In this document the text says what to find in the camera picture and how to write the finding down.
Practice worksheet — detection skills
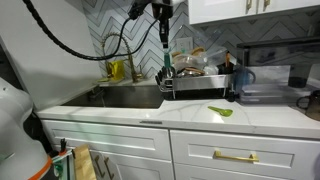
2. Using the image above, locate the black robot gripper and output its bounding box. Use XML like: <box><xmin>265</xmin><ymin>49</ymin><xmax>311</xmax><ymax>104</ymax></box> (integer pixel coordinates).
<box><xmin>128</xmin><ymin>0</ymin><xmax>173</xmax><ymax>49</ymax></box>

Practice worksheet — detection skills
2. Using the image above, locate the bottle with green contents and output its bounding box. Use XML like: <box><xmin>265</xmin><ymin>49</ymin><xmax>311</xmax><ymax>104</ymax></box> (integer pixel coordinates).
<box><xmin>164</xmin><ymin>49</ymin><xmax>171</xmax><ymax>68</ymax></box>

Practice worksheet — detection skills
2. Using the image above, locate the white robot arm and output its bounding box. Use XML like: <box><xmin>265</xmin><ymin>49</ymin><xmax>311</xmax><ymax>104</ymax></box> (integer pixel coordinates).
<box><xmin>0</xmin><ymin>0</ymin><xmax>174</xmax><ymax>180</ymax></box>

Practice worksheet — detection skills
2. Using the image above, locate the metal dish drying rack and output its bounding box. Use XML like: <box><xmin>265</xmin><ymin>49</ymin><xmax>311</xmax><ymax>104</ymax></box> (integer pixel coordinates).
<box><xmin>155</xmin><ymin>69</ymin><xmax>235</xmax><ymax>102</ymax></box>

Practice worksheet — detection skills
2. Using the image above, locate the white upper cabinet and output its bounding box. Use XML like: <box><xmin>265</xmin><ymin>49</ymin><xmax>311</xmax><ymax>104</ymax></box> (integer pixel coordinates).
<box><xmin>187</xmin><ymin>0</ymin><xmax>320</xmax><ymax>25</ymax></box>

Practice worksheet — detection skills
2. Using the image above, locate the clear plastic container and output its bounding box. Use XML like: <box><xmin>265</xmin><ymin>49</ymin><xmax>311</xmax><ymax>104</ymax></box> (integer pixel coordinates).
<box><xmin>173</xmin><ymin>46</ymin><xmax>227</xmax><ymax>70</ymax></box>

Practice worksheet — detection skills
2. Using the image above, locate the gold spring faucet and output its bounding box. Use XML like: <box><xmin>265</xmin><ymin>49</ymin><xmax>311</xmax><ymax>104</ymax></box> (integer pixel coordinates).
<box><xmin>101</xmin><ymin>32</ymin><xmax>143</xmax><ymax>83</ymax></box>

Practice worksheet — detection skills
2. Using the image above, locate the yellow sponge holder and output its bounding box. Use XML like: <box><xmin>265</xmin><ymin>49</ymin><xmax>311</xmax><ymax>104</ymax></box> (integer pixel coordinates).
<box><xmin>107</xmin><ymin>60</ymin><xmax>125</xmax><ymax>81</ymax></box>

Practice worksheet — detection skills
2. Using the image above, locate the blue pitcher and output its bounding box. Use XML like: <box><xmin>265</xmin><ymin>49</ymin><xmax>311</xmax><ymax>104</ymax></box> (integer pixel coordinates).
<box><xmin>234</xmin><ymin>67</ymin><xmax>256</xmax><ymax>93</ymax></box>

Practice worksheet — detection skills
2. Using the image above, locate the stainless steel sink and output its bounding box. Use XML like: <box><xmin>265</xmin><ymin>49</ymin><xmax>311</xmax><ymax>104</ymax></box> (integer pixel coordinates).
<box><xmin>64</xmin><ymin>85</ymin><xmax>164</xmax><ymax>109</ymax></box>

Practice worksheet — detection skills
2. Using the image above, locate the green plastic spoon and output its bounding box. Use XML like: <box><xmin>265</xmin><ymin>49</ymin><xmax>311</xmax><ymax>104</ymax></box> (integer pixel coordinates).
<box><xmin>208</xmin><ymin>106</ymin><xmax>233</xmax><ymax>117</ymax></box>

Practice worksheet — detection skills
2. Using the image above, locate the black appliance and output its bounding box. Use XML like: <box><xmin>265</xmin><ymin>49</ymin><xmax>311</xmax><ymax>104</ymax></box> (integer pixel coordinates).
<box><xmin>236</xmin><ymin>37</ymin><xmax>320</xmax><ymax>104</ymax></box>

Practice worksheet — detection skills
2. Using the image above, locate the wooden cutting board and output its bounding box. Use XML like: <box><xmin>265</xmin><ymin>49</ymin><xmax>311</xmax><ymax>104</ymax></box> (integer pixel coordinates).
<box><xmin>73</xmin><ymin>144</ymin><xmax>97</xmax><ymax>180</ymax></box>

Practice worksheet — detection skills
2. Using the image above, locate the black glass mug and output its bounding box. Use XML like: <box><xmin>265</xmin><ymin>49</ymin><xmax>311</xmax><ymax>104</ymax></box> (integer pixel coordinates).
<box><xmin>296</xmin><ymin>90</ymin><xmax>320</xmax><ymax>121</ymax></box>

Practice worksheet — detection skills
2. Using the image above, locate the white drawer front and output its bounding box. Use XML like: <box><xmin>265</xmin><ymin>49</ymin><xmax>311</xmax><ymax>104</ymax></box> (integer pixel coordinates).
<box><xmin>170</xmin><ymin>130</ymin><xmax>320</xmax><ymax>180</ymax></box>

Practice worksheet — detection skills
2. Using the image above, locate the white wall outlet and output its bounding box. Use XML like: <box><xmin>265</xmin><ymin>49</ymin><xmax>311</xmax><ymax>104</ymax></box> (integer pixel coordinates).
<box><xmin>176</xmin><ymin>37</ymin><xmax>193</xmax><ymax>52</ymax></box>

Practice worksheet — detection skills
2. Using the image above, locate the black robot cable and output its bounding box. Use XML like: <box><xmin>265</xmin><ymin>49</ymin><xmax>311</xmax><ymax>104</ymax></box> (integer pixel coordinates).
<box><xmin>22</xmin><ymin>0</ymin><xmax>160</xmax><ymax>62</ymax></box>

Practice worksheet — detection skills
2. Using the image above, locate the gold drawer handle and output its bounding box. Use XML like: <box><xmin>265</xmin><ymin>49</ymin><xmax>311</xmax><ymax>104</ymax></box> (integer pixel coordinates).
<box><xmin>213</xmin><ymin>151</ymin><xmax>260</xmax><ymax>163</ymax></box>

